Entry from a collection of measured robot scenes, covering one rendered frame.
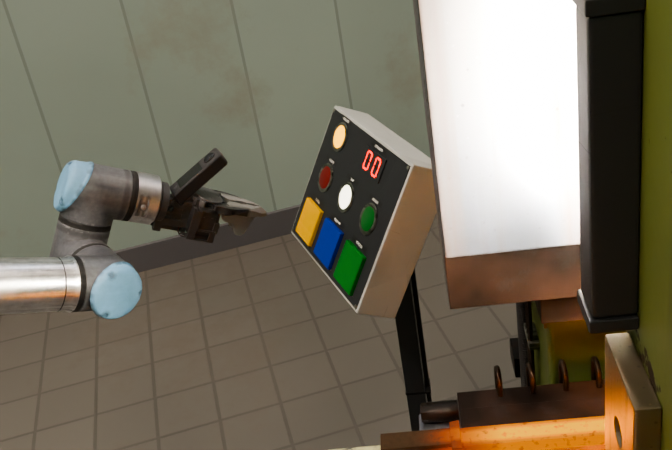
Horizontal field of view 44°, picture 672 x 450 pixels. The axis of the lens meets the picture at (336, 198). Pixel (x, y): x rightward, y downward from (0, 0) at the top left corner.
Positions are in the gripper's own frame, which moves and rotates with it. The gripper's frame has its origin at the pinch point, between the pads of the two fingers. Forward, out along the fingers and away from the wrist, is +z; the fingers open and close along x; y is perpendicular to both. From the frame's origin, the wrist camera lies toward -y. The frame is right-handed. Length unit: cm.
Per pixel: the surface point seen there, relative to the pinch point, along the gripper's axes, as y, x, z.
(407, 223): -11.5, 27.0, 14.1
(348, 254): -1.1, 19.0, 10.3
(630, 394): -26, 101, -12
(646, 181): -41, 98, -17
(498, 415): 1, 63, 14
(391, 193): -15.1, 24.0, 11.0
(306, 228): 2.0, 0.8, 10.2
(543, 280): -25, 78, -2
